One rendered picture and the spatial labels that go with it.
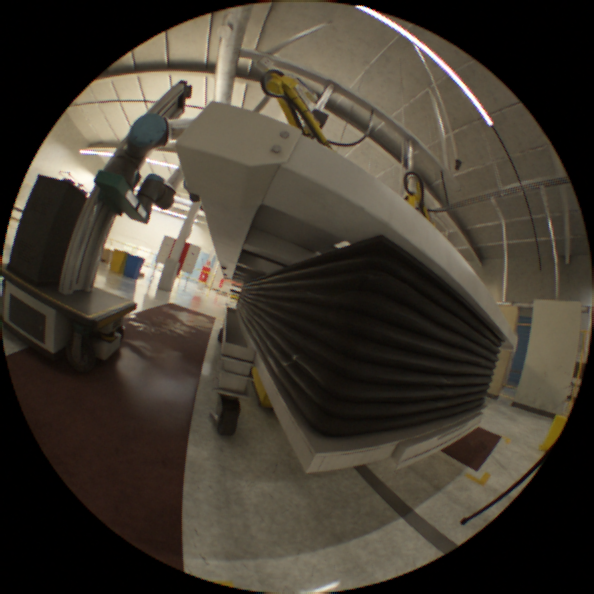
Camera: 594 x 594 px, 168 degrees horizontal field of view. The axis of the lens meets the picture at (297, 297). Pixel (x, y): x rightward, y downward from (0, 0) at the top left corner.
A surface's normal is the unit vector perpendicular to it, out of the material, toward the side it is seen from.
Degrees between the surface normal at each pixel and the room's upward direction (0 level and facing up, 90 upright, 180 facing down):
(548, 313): 90
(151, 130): 93
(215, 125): 90
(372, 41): 176
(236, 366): 90
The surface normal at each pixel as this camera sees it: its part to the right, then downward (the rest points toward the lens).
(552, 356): -0.89, -0.30
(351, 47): -0.37, 0.93
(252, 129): 0.33, 0.04
